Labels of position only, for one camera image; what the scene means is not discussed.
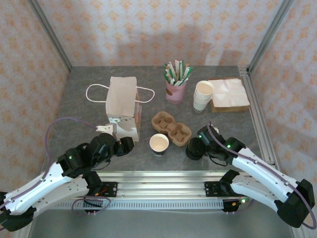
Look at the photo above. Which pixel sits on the black paper coffee cup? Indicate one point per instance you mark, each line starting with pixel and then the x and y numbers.
pixel 159 143

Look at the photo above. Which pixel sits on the cartoon print paper bag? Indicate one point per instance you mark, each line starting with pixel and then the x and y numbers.
pixel 121 99

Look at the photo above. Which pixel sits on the brown cardboard cup carrier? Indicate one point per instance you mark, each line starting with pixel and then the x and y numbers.
pixel 171 130

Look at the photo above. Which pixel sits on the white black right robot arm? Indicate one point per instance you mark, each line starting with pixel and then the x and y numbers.
pixel 260 171

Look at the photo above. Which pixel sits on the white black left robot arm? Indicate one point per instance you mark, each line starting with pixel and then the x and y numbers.
pixel 37 191

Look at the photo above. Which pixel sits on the black plastic cup lid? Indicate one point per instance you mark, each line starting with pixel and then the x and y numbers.
pixel 193 151

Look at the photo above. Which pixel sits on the brown cardboard napkin box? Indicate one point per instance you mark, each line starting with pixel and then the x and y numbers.
pixel 230 109

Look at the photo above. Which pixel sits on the white printed paper cup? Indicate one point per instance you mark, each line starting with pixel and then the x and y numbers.
pixel 201 108

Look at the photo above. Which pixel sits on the pink stick holder cup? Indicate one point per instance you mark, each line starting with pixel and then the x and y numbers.
pixel 174 95

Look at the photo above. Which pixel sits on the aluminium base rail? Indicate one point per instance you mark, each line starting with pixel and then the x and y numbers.
pixel 161 184

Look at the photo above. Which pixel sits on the aluminium side rail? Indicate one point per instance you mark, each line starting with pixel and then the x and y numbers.
pixel 257 119

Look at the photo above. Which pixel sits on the black connector bracket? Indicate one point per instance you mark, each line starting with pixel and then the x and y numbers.
pixel 231 205
pixel 92 204

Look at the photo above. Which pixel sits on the aluminium frame post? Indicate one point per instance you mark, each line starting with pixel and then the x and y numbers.
pixel 52 37
pixel 270 34

